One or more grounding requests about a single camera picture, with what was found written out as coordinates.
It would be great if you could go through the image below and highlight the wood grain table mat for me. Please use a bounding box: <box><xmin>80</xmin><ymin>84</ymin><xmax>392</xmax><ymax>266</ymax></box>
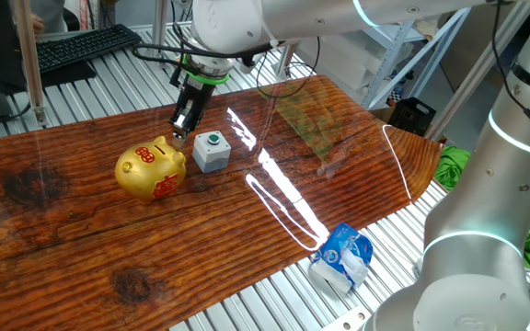
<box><xmin>0</xmin><ymin>74</ymin><xmax>444</xmax><ymax>331</ymax></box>

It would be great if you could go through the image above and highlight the aluminium frame strut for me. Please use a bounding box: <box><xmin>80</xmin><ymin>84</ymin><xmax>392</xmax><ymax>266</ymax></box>
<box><xmin>423</xmin><ymin>2</ymin><xmax>530</xmax><ymax>142</ymax></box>

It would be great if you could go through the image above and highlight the white foam block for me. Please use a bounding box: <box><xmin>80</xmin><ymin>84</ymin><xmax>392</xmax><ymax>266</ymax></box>
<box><xmin>297</xmin><ymin>35</ymin><xmax>386</xmax><ymax>105</ymax></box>

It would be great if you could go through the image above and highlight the blue tissue pack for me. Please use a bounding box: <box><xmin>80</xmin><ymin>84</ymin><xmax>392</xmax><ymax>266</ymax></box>
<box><xmin>308</xmin><ymin>223</ymin><xmax>374</xmax><ymax>294</ymax></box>

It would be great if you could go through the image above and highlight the black keyboard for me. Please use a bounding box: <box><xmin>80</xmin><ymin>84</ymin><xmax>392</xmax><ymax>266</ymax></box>
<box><xmin>34</xmin><ymin>23</ymin><xmax>143</xmax><ymax>74</ymax></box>

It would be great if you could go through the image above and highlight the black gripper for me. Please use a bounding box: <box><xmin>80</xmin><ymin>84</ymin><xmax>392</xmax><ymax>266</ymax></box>
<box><xmin>168</xmin><ymin>75</ymin><xmax>218</xmax><ymax>150</ymax></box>

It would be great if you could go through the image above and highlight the aluminium frame post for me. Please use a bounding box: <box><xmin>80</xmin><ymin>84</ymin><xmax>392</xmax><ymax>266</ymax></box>
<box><xmin>150</xmin><ymin>0</ymin><xmax>170</xmax><ymax>59</ymax></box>
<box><xmin>12</xmin><ymin>0</ymin><xmax>49</xmax><ymax>128</ymax></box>

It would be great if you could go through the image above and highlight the person's bare hand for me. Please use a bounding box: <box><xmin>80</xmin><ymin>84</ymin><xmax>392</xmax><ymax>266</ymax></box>
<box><xmin>30</xmin><ymin>11</ymin><xmax>46</xmax><ymax>40</ymax></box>

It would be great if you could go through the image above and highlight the white push button box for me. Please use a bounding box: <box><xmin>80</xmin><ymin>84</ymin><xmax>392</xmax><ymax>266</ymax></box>
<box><xmin>190</xmin><ymin>131</ymin><xmax>233</xmax><ymax>175</ymax></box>

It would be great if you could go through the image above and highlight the brown cardboard box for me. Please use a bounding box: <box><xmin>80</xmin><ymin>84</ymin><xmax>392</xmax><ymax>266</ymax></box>
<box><xmin>439</xmin><ymin>8</ymin><xmax>524</xmax><ymax>93</ymax></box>

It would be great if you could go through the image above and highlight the gold piggy bank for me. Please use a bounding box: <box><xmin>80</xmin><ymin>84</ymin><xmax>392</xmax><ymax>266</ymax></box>
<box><xmin>114</xmin><ymin>134</ymin><xmax>188</xmax><ymax>206</ymax></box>

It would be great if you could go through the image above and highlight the silver stand post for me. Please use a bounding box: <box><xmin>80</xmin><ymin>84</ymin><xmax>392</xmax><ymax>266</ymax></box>
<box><xmin>271</xmin><ymin>41</ymin><xmax>302</xmax><ymax>80</ymax></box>

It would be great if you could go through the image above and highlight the black plastic crate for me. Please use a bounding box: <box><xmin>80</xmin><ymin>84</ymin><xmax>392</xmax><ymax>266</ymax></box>
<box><xmin>386</xmin><ymin>96</ymin><xmax>437</xmax><ymax>138</ymax></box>

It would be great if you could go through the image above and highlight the black wrist cable bundle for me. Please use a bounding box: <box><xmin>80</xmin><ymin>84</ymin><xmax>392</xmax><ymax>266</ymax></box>
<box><xmin>130</xmin><ymin>22</ymin><xmax>321</xmax><ymax>100</ymax></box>

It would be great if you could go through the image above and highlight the green cloth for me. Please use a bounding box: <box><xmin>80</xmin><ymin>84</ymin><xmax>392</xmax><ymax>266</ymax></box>
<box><xmin>432</xmin><ymin>144</ymin><xmax>530</xmax><ymax>282</ymax></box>

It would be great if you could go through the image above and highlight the black arm cable with strap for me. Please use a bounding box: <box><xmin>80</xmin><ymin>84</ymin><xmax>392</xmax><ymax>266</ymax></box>
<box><xmin>490</xmin><ymin>0</ymin><xmax>530</xmax><ymax>131</ymax></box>

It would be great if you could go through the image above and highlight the black flat pad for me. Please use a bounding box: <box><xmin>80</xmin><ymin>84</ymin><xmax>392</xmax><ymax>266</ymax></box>
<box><xmin>39</xmin><ymin>59</ymin><xmax>98</xmax><ymax>88</ymax></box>

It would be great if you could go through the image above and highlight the checkerboard card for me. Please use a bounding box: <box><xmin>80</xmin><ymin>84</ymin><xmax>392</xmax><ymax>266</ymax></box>
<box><xmin>386</xmin><ymin>86</ymin><xmax>404</xmax><ymax>107</ymax></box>

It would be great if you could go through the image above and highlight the white metal shelf rack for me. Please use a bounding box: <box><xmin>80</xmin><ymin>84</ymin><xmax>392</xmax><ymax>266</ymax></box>
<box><xmin>361</xmin><ymin>6</ymin><xmax>473</xmax><ymax>110</ymax></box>

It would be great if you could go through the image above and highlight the white metal bracket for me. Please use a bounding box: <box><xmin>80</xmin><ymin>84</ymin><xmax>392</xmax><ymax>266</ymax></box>
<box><xmin>319</xmin><ymin>305</ymin><xmax>373</xmax><ymax>331</ymax></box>

